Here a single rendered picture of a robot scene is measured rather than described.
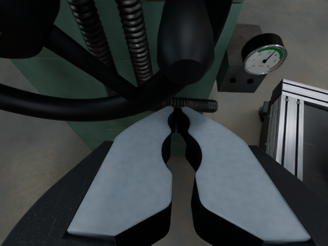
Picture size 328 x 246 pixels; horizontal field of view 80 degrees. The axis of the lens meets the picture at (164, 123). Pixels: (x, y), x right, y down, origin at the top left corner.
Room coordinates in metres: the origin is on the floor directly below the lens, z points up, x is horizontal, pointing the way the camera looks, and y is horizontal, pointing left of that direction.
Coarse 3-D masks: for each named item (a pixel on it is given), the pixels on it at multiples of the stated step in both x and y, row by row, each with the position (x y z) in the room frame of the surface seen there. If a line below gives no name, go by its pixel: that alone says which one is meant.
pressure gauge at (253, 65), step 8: (256, 40) 0.25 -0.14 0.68; (264, 40) 0.25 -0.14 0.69; (272, 40) 0.25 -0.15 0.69; (280, 40) 0.25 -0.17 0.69; (248, 48) 0.25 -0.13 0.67; (256, 48) 0.24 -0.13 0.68; (264, 48) 0.24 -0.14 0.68; (272, 48) 0.24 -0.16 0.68; (280, 48) 0.23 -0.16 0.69; (248, 56) 0.23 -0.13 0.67; (256, 56) 0.24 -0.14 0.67; (264, 56) 0.24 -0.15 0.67; (272, 56) 0.24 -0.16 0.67; (280, 56) 0.24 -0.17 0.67; (248, 64) 0.24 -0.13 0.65; (256, 64) 0.24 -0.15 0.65; (264, 64) 0.24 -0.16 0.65; (272, 64) 0.24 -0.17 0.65; (280, 64) 0.23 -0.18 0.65; (248, 72) 0.23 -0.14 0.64; (256, 72) 0.24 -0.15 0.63; (264, 72) 0.23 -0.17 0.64
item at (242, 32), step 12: (240, 24) 0.38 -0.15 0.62; (252, 24) 0.38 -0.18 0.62; (240, 36) 0.34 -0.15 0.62; (252, 36) 0.34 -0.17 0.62; (228, 48) 0.31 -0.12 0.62; (240, 48) 0.31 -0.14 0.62; (228, 60) 0.28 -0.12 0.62; (240, 60) 0.28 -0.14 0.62; (228, 72) 0.26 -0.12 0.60; (240, 72) 0.26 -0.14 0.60; (228, 84) 0.26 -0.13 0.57; (240, 84) 0.26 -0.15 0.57; (252, 84) 0.26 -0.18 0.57
